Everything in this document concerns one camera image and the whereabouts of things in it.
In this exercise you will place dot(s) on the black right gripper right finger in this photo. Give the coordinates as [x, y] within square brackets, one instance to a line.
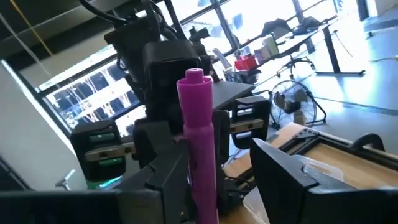
[295, 199]

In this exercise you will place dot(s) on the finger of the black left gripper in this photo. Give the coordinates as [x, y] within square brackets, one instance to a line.
[221, 137]
[152, 143]

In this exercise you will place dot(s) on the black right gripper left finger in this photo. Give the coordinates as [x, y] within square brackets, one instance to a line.
[93, 207]

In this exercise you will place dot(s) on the magenta highlighter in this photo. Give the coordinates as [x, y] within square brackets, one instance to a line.
[199, 140]

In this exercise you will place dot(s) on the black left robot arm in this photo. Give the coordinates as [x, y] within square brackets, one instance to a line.
[130, 40]

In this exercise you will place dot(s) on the clear plastic bin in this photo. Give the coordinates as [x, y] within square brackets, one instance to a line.
[329, 171]

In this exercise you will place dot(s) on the grey desk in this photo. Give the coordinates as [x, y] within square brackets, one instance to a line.
[230, 93]

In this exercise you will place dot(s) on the black floor fan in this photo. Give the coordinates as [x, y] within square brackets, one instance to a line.
[292, 107]

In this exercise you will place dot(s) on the red storage box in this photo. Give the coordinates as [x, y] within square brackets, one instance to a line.
[245, 63]

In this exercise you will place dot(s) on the black office chair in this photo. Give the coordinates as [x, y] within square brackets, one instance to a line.
[295, 63]

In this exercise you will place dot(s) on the black bag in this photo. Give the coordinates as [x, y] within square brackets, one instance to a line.
[308, 23]
[276, 25]

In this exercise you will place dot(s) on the long black desk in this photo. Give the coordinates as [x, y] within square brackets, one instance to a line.
[331, 53]

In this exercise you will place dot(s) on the black table frame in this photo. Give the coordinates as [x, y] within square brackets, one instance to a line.
[342, 143]

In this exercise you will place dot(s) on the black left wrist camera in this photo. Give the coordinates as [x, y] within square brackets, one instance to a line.
[168, 68]

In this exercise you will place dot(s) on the black frame clamp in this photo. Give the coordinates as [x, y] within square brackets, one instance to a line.
[368, 138]

